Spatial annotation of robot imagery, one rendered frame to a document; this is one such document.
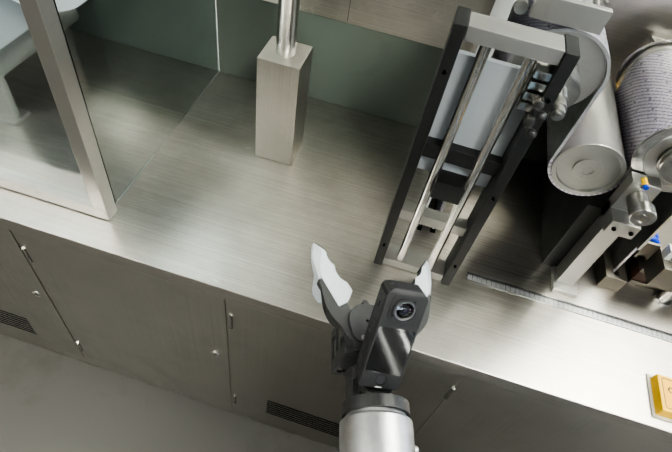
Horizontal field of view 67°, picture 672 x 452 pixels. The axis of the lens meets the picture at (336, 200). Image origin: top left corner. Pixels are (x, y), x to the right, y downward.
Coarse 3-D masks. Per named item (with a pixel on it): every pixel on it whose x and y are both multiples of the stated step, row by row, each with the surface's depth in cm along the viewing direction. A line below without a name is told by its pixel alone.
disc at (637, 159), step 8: (664, 128) 79; (656, 136) 80; (664, 136) 80; (640, 144) 82; (648, 144) 82; (640, 152) 83; (632, 160) 85; (640, 160) 84; (632, 168) 86; (640, 168) 85
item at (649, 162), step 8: (656, 144) 81; (664, 144) 81; (648, 152) 83; (656, 152) 82; (648, 160) 84; (656, 160) 83; (648, 168) 85; (656, 168) 84; (656, 176) 85; (664, 184) 86
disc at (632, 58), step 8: (664, 40) 94; (640, 48) 96; (648, 48) 96; (656, 48) 96; (664, 48) 95; (632, 56) 98; (640, 56) 97; (624, 64) 99; (632, 64) 99; (624, 72) 100; (616, 80) 102
